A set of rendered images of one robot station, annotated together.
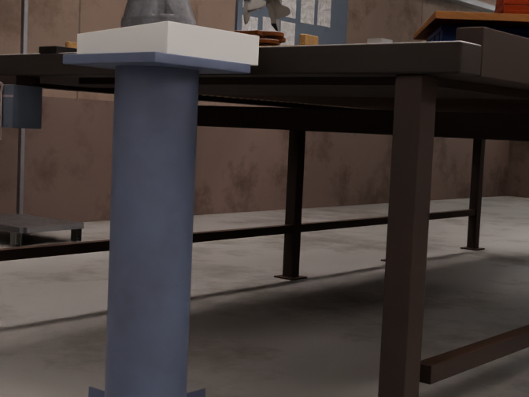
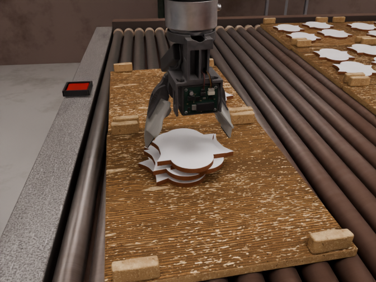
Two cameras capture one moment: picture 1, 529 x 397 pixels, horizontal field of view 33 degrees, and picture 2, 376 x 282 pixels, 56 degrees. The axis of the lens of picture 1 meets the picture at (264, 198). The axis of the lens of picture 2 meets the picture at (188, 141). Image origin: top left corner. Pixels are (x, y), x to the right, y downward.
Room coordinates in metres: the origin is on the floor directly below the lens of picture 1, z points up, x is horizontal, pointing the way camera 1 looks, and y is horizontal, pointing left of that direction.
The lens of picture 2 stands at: (1.97, -0.35, 1.32)
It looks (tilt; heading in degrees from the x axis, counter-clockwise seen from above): 30 degrees down; 44
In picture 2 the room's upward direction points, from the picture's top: straight up
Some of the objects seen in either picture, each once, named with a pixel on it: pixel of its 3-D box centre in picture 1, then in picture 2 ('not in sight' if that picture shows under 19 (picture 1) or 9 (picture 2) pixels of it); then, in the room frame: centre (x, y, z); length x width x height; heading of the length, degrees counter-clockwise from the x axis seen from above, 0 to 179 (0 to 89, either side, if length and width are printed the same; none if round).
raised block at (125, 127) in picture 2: not in sight; (125, 127); (2.37, 0.23, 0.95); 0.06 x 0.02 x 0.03; 145
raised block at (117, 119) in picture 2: not in sight; (125, 122); (2.39, 0.25, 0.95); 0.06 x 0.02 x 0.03; 144
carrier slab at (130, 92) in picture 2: not in sight; (173, 94); (2.61, 0.33, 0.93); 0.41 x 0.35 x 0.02; 54
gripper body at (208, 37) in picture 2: not in sight; (192, 70); (2.35, 0.01, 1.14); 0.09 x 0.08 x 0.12; 57
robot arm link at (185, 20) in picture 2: not in sight; (193, 14); (2.36, 0.01, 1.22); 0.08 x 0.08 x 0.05
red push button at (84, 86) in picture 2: not in sight; (78, 88); (2.46, 0.57, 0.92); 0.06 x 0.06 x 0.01; 51
